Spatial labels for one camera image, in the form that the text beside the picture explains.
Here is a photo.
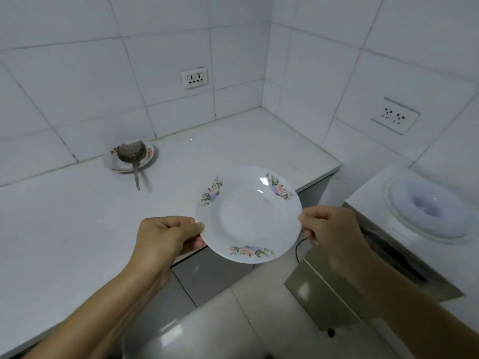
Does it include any person's left hand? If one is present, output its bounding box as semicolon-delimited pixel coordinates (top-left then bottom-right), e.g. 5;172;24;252
128;216;207;281

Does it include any person's right hand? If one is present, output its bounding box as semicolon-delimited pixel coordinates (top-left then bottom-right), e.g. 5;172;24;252
298;205;372;281

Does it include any person's left forearm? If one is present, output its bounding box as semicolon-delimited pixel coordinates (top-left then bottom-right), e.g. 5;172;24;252
22;258;171;359

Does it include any person's right forearm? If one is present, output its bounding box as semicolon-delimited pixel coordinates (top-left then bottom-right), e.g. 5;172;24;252
350;247;479;359

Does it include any small white floral plate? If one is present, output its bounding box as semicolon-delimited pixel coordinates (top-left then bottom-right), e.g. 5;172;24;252
104;140;155;173

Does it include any black cable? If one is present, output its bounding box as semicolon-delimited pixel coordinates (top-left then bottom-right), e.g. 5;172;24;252
294;237;309;264

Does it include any white wall socket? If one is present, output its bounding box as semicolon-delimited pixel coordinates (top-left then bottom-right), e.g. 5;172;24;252
371;97;421;136
181;67;209;90

